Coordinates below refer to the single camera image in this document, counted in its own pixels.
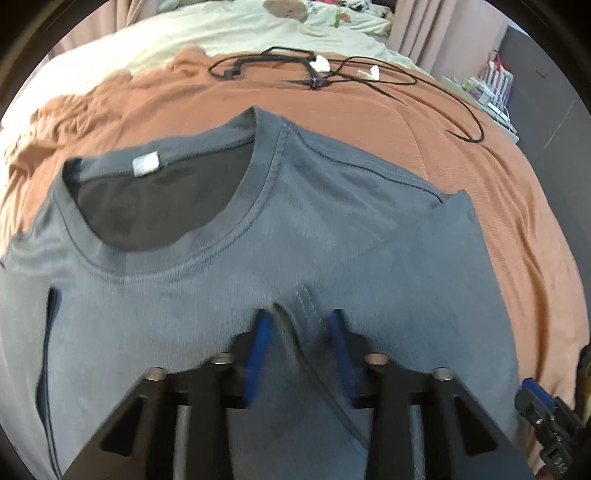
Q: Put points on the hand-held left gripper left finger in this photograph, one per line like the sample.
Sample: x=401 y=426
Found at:
x=258 y=350

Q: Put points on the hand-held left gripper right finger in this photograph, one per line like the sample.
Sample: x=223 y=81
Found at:
x=344 y=360

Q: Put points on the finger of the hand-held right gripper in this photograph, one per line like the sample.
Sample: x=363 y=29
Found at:
x=535 y=392

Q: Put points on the grey t-shirt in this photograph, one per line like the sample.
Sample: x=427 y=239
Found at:
x=184 y=300

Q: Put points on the brown fleece blanket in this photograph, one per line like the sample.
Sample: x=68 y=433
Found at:
x=369 y=120

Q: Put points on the white charger plug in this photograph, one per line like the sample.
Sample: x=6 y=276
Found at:
x=371 y=73
x=321 y=62

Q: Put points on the dark cabinet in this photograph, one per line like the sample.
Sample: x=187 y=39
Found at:
x=549 y=92

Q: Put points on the striped gift bag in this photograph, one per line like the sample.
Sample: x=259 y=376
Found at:
x=498 y=78

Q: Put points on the cream bed sheet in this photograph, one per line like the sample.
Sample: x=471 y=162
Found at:
x=184 y=32

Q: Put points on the pink curtain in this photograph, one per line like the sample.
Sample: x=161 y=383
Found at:
x=443 y=32

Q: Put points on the brown cushion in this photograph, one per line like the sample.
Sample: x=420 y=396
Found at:
x=286 y=9

